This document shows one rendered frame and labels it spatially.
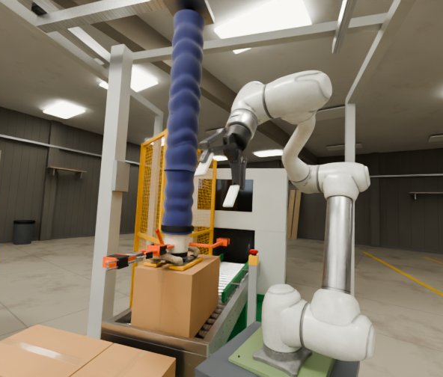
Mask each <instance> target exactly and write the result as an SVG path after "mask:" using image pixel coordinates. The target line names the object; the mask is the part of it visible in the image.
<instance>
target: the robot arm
mask: <svg viewBox="0 0 443 377"><path fill-rule="evenodd" d="M331 95H332V84H331V81H330V79H329V77H328V76H327V75H326V74H325V73H323V72H321V71H316V70H310V71H304V72H300V73H294V74H292V75H288V76H285V77H282V78H280V79H277V80H275V81H273V82H271V83H269V84H267V85H263V84H262V83H260V82H249V83H248V84H246V85H245V86H244V87H243V88H242V89H241V90H240V92H239V93H238V94H237V96H236V99H235V100H234V102H233V105H232V108H231V114H230V117H229V119H228V121H227V124H226V126H225V128H222V129H218V130H217V131H216V133H215V134H214V135H211V136H210V137H208V138H206V139H204V140H203V141H201V142H200V146H201V147H203V149H201V153H202V155H201V157H200V164H199V166H198V169H197V170H196V172H195V175H194V176H195V177H204V176H205V174H206V172H207V169H208V167H209V166H210V163H211V161H212V159H213V157H214V153H211V152H215V151H219V150H223V152H224V155H225V156H226V157H227V159H228V161H229V165H230V168H231V177H232V185H231V186H230V188H229V190H228V193H227V196H226V198H225V201H224V204H223V207H233V204H234V201H235V199H236V197H237V195H238V192H239V191H243V190H245V171H246V164H247V159H244V158H243V157H242V152H243V150H244V149H245V148H246V147H247V146H248V143H249V141H250V140H251V139H252V138H253V136H254V133H255V130H256V128H257V126H258V125H260V124H262V123H264V122H266V121H268V120H271V119H273V118H277V117H280V118H281V119H282V120H286V121H288V122H289V123H291V124H297V125H298V126H297V128H296V130H295V132H294V133H293V135H292V136H291V138H290V140H289V141H288V143H287V145H286V147H285V148H284V150H283V153H282V162H283V165H284V167H285V170H286V172H287V175H288V177H289V178H290V181H291V183H292V184H293V185H294V186H295V187H296V188H297V189H298V190H299V191H302V192H304V193H307V194H312V193H323V194H324V197H325V199H326V200H327V208H326V230H325V241H324V253H323V275H322V286H321V289H318V290H317V291H316V292H315V293H314V297H313V299H312V302H311V303H308V302H307V301H306V300H304V299H302V298H301V295H300V293H299V292H298V291H297V290H296V289H295V288H293V287H291V286H290V285H287V284H276V285H273V286H271V287H270V288H269V289H268V291H267V293H266V294H265V296H264V300H263V306H262V332H263V345H262V347H261V348H260V349H259V350H257V351H256V352H254V353H253V359H254V360H256V361H260V362H263V363H265V364H267V365H270V366H271V367H274V368H276V369H277V370H280V371H282V372H284V373H286V374H288V375H289V376H290V377H297V376H298V372H299V370H300V369H301V367H302V365H303V364H304V362H305V361H306V360H307V358H308V357H310V356H311V355H312V351H314V352H316V353H319V354H321V355H325V356H327V357H330V358H334V359H337V360H340V361H364V360H367V359H371V358H372V357H373V351H374V346H375V338H376V332H375V329H374V327H373V325H372V323H371V321H370V320H369V319H368V318H367V317H366V316H363V315H361V312H360V309H359V304H358V302H357V301H356V299H355V298H354V296H353V295H350V293H351V263H352V217H353V203H354V202H355V200H356V199H357V197H358V194H359V192H362V191H365V190H366V189H368V187H369V186H370V176H369V171H368V168H367V166H364V165H363V164H359V163H355V162H334V163H328V164H324V165H307V164H305V163H304V162H303V161H302V160H300V159H299V158H298V157H297V156H298V154H299V153H300V151H301V150H302V148H303V147H304V145H305V143H306V142H307V140H308V139H309V138H310V136H311V134H312V132H313V130H314V127H315V114H316V113H317V110H318V108H321V107H323V106H324V105H325V104H326V103H327V102H328V101H329V99H330V96H331ZM220 138H223V145H221V146H216V147H210V144H212V143H213V142H215V141H217V140H219V139H220ZM236 160H237V162H234V163H233V161H236ZM311 350H312V351H311Z"/></svg>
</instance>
